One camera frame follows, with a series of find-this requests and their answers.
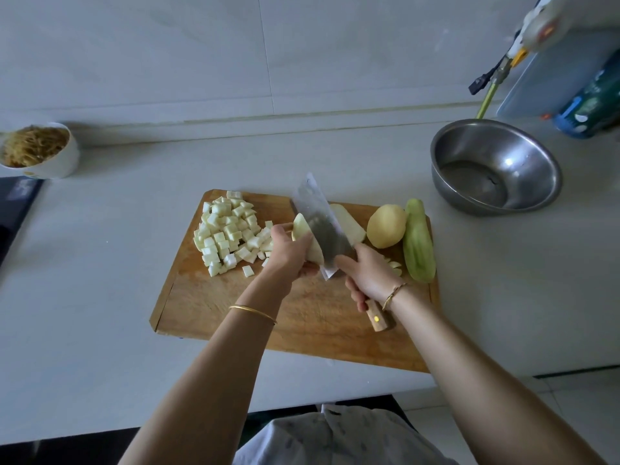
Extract person's right hand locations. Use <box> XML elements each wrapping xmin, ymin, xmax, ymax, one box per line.
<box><xmin>335</xmin><ymin>243</ymin><xmax>405</xmax><ymax>314</ymax></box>

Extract person's left hand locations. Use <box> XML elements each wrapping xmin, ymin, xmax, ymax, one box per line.
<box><xmin>258</xmin><ymin>223</ymin><xmax>321</xmax><ymax>289</ymax></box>

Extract pile of garlic cloves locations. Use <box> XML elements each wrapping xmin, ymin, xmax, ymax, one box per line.
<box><xmin>380</xmin><ymin>253</ymin><xmax>406</xmax><ymax>279</ymax></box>

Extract peeled yellow potato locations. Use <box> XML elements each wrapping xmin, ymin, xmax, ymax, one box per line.
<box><xmin>366</xmin><ymin>203</ymin><xmax>408</xmax><ymax>250</ymax></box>

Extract cleaver with wooden handle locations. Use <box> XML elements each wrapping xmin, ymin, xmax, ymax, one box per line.
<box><xmin>293</xmin><ymin>172</ymin><xmax>397</xmax><ymax>333</ymax></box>

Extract pile of white diced vegetable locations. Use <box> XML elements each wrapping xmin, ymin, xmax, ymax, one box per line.
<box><xmin>291</xmin><ymin>203</ymin><xmax>367</xmax><ymax>267</ymax></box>

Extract peeled green cucumber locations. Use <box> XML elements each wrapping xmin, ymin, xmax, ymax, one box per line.
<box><xmin>403</xmin><ymin>197</ymin><xmax>438</xmax><ymax>285</ymax></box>

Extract pale green cabbage vegetable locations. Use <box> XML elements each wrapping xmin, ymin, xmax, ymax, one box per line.
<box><xmin>192</xmin><ymin>189</ymin><xmax>275</xmax><ymax>279</ymax></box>

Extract person's left forearm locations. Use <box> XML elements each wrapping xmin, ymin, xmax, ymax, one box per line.
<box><xmin>118</xmin><ymin>285</ymin><xmax>282</xmax><ymax>465</ymax></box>

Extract person's right forearm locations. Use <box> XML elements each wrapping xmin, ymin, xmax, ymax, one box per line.
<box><xmin>382</xmin><ymin>290</ymin><xmax>606</xmax><ymax>465</ymax></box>

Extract wooden cutting board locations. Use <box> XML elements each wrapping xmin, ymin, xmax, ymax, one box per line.
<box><xmin>149</xmin><ymin>189</ymin><xmax>440</xmax><ymax>374</ymax></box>

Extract gold bangle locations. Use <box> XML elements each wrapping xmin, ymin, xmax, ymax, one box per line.
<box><xmin>229</xmin><ymin>304</ymin><xmax>278</xmax><ymax>326</ymax></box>

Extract white patterned garment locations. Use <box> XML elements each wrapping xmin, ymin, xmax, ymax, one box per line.
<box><xmin>232</xmin><ymin>404</ymin><xmax>457</xmax><ymax>465</ymax></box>

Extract dark green trousers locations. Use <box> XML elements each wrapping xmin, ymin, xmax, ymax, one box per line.
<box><xmin>237</xmin><ymin>395</ymin><xmax>413</xmax><ymax>451</ymax></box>

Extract deep stainless steel bowl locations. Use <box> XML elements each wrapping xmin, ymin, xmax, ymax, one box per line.
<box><xmin>430</xmin><ymin>118</ymin><xmax>563</xmax><ymax>216</ymax></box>

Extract light blue plastic board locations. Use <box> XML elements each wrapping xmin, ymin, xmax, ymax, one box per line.
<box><xmin>496</xmin><ymin>24</ymin><xmax>620</xmax><ymax>120</ymax></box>

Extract white bowl of noodles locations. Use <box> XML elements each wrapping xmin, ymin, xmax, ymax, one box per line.
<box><xmin>0</xmin><ymin>121</ymin><xmax>81</xmax><ymax>180</ymax></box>

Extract dark green bottle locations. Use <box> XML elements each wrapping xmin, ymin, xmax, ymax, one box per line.
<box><xmin>554</xmin><ymin>77</ymin><xmax>620</xmax><ymax>140</ymax></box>

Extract black gas stove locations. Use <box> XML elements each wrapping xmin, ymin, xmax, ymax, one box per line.
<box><xmin>0</xmin><ymin>176</ymin><xmax>45</xmax><ymax>262</ymax></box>

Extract braided cord bracelet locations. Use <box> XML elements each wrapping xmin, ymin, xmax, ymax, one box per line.
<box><xmin>380</xmin><ymin>280</ymin><xmax>410</xmax><ymax>314</ymax></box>

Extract wall tap with hose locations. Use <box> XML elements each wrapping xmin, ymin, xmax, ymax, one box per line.
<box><xmin>469</xmin><ymin>55</ymin><xmax>513</xmax><ymax>96</ymax></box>

